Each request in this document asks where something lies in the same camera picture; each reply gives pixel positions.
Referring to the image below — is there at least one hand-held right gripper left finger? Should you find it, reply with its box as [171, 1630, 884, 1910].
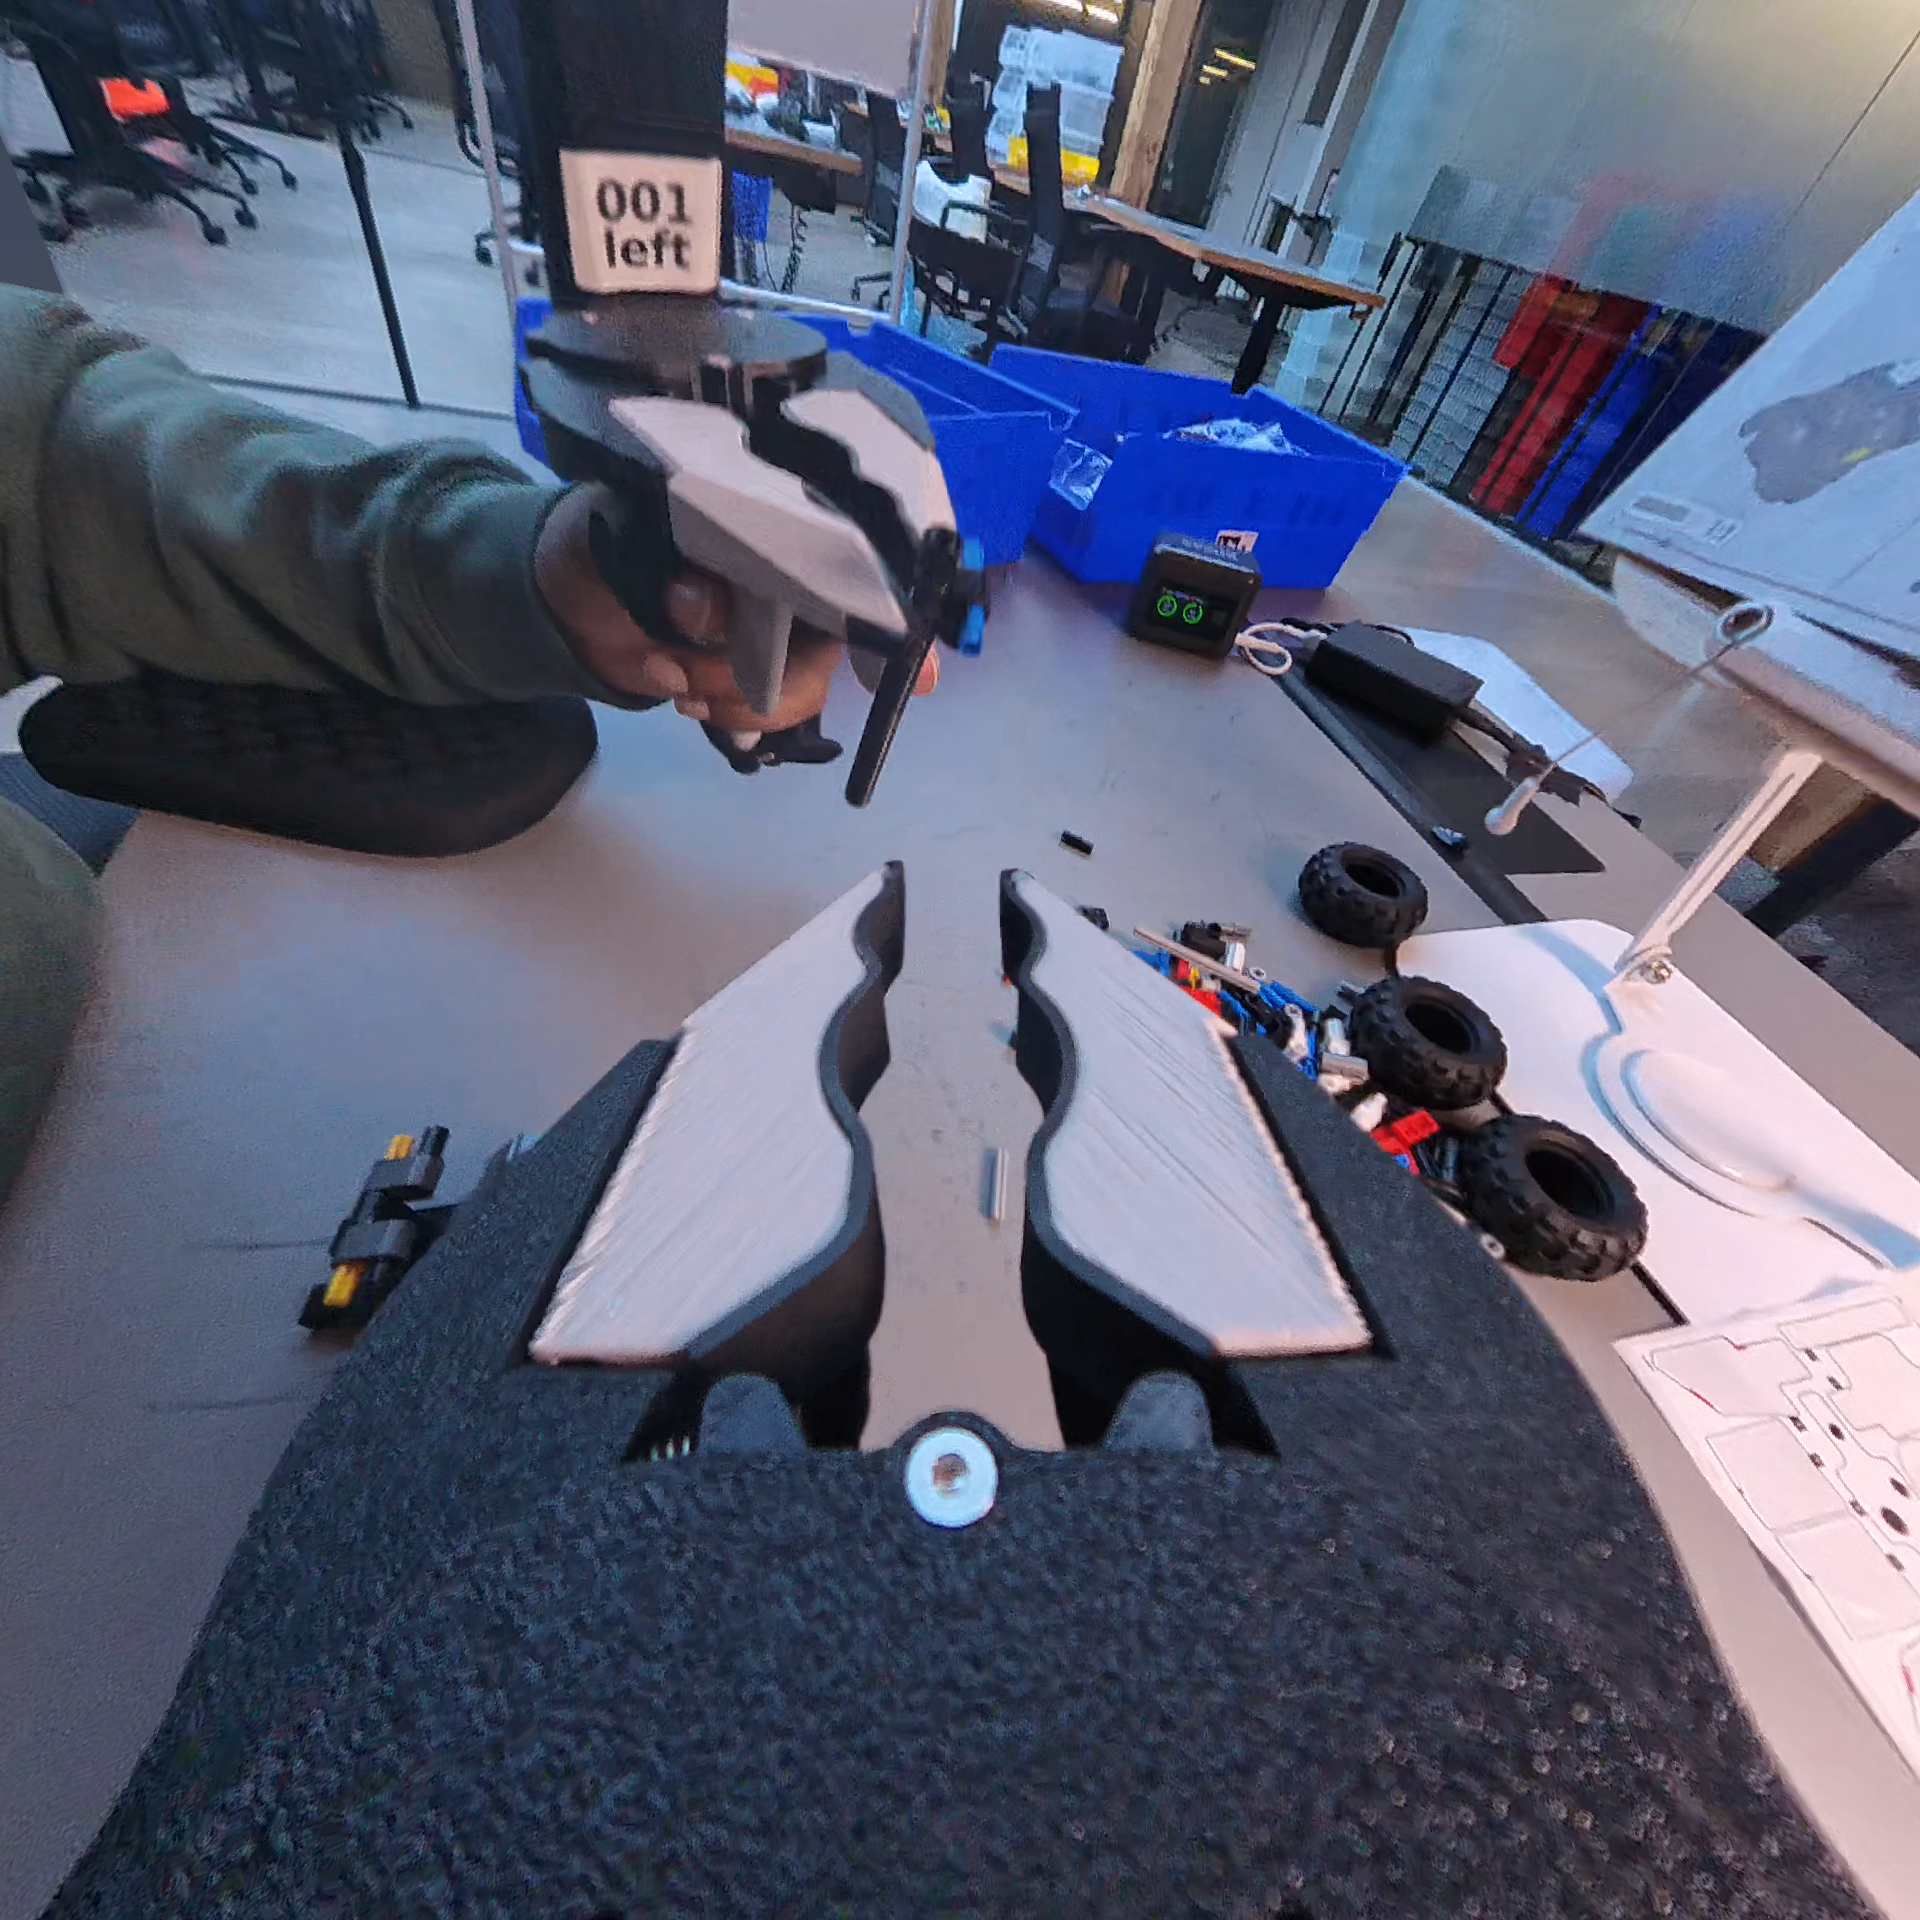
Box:
[531, 865, 907, 1442]

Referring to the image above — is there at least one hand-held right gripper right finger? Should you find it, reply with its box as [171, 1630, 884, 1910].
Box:
[1000, 865, 1375, 1437]

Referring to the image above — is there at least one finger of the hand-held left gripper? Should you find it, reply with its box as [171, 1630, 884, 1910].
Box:
[616, 397, 919, 638]
[780, 383, 974, 648]

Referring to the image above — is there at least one pile of small building bricks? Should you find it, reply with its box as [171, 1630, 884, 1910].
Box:
[1056, 827, 1478, 1197]

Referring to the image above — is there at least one black toothed rod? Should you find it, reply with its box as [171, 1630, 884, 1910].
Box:
[844, 534, 967, 810]

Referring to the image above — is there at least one grey motor block assembly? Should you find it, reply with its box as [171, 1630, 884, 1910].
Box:
[297, 1127, 527, 1341]

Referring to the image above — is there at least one instruction booklet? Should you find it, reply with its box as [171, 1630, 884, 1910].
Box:
[1581, 186, 1920, 668]

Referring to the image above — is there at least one person's left forearm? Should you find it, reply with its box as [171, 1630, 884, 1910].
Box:
[0, 287, 617, 714]

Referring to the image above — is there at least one grey desk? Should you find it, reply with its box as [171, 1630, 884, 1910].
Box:
[0, 466, 1920, 1920]

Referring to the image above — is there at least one person's left hand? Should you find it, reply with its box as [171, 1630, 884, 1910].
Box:
[540, 486, 848, 752]

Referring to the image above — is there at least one black toy tyre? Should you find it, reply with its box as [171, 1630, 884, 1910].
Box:
[1457, 1114, 1651, 1284]
[1296, 840, 1433, 954]
[1343, 973, 1511, 1116]

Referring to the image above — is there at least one black device with green display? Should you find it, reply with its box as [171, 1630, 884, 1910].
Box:
[1125, 534, 1266, 661]

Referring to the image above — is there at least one wooden background table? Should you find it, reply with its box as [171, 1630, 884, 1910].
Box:
[900, 180, 1388, 392]

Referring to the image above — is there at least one black office chair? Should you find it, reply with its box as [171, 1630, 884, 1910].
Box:
[15, 16, 302, 249]

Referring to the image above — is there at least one white book stand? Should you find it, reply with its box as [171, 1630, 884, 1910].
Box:
[1390, 557, 1920, 1328]

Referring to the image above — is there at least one black power adapter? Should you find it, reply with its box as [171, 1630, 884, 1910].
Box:
[1302, 619, 1481, 747]

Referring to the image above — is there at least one white paper sheet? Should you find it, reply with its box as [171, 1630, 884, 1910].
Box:
[1409, 625, 1640, 806]

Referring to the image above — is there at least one clear sticker sheet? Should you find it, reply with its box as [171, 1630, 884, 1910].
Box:
[1611, 1276, 1920, 1779]

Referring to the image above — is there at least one person's torso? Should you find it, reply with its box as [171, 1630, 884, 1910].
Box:
[0, 796, 97, 1202]

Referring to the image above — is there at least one wooden post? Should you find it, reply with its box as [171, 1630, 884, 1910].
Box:
[1096, 0, 1208, 206]

